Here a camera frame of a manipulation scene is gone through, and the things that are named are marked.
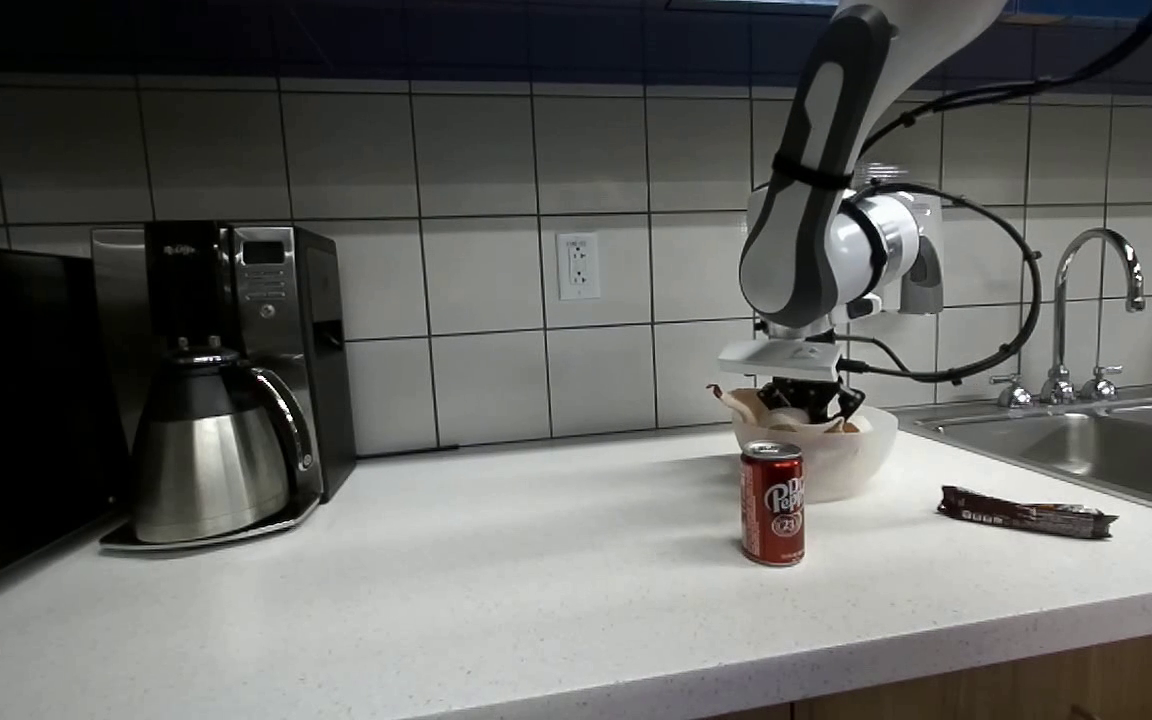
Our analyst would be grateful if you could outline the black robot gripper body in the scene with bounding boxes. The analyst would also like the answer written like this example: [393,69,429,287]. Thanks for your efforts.
[761,378,864,425]

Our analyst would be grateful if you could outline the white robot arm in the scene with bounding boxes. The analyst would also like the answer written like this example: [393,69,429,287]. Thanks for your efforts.
[720,0,1003,425]

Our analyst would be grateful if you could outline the white bowl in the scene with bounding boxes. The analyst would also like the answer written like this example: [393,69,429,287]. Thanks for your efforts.
[735,407,900,506]

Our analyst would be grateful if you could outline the red soda can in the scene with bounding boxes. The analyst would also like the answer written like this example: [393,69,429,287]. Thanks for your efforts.
[739,441,802,566]

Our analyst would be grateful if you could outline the chrome sink faucet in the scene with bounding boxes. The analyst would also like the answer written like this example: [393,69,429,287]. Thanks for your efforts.
[988,225,1152,414]

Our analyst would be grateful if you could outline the dark snack bar wrapper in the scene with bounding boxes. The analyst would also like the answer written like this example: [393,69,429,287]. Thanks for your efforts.
[935,486,1113,539]

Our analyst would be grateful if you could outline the stainless steel double sink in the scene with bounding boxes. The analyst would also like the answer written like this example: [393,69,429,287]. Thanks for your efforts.
[904,398,1152,506]

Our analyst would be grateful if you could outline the wooden lower cabinet front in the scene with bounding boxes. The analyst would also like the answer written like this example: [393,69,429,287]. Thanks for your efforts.
[707,637,1152,720]

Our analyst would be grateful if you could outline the black steel coffee maker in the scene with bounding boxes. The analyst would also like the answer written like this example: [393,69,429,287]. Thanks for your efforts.
[92,221,357,552]

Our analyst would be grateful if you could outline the stainless steel coffee carafe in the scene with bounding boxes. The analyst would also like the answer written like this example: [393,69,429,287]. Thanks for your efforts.
[130,354,321,543]

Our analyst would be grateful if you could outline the black microwave oven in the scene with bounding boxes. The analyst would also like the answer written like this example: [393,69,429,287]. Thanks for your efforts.
[0,250,126,568]

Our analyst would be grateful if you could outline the blue upper cabinets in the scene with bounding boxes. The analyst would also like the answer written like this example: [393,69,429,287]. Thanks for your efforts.
[0,0,1152,95]

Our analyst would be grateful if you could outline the white wall soap dispenser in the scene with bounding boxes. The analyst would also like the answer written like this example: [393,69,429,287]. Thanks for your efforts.
[858,163,945,318]

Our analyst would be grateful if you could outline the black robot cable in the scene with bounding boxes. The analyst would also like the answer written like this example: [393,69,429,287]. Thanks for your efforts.
[837,0,1152,389]

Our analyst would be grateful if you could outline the white wall power outlet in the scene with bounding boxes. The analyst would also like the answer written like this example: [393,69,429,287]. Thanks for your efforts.
[557,232,598,300]

